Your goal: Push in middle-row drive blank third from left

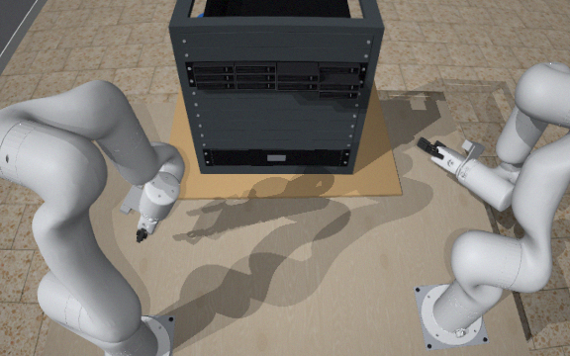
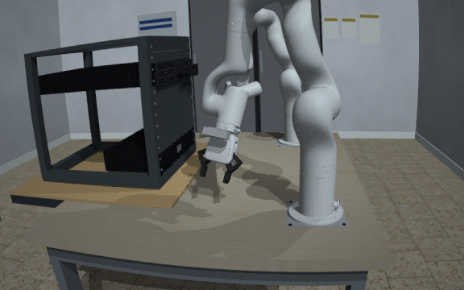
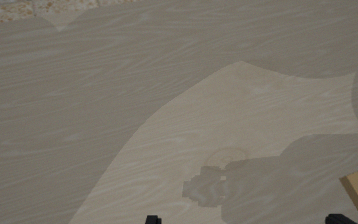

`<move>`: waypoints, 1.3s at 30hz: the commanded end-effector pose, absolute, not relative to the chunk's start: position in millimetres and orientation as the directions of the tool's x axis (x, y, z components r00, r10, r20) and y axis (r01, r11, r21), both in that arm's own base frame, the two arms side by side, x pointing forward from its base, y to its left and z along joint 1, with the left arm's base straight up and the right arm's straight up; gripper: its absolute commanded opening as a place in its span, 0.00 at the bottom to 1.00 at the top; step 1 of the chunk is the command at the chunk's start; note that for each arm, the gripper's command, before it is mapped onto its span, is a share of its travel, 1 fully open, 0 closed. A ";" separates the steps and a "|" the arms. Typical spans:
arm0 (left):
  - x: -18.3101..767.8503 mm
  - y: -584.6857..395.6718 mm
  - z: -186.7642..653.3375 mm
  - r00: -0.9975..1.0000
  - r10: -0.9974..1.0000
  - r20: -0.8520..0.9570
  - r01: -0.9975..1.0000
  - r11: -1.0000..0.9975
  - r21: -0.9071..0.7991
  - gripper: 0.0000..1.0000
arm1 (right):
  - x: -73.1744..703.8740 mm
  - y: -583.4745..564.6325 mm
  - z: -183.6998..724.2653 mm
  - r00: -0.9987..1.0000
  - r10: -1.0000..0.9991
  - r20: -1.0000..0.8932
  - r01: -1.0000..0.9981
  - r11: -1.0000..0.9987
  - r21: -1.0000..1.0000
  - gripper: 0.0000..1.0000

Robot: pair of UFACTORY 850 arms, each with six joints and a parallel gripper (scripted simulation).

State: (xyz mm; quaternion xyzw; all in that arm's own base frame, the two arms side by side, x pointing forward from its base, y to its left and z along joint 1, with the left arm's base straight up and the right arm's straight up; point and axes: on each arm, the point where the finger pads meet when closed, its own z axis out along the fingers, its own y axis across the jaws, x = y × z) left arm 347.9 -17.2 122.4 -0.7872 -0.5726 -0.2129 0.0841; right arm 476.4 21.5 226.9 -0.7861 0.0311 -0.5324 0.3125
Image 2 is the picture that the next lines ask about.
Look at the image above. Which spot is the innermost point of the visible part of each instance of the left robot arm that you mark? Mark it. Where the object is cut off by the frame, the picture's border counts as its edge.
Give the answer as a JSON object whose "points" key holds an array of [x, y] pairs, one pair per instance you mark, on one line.
{"points": [[312, 113]]}

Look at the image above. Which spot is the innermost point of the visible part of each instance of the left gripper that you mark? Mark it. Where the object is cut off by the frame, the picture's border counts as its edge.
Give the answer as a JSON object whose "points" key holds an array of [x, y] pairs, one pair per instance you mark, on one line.
{"points": [[220, 151]]}

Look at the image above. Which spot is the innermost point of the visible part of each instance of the black metal rack frame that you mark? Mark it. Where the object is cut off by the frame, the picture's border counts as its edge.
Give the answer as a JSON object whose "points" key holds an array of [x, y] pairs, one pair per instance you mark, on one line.
{"points": [[168, 138]]}

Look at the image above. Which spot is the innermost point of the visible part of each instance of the tan flat board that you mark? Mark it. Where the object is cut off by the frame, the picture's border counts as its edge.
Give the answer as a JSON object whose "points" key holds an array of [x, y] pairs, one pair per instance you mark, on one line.
{"points": [[165, 198]]}

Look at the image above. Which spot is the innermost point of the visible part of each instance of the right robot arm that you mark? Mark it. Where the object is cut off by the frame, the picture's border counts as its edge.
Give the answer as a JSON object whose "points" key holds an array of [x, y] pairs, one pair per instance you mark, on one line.
{"points": [[290, 84]]}

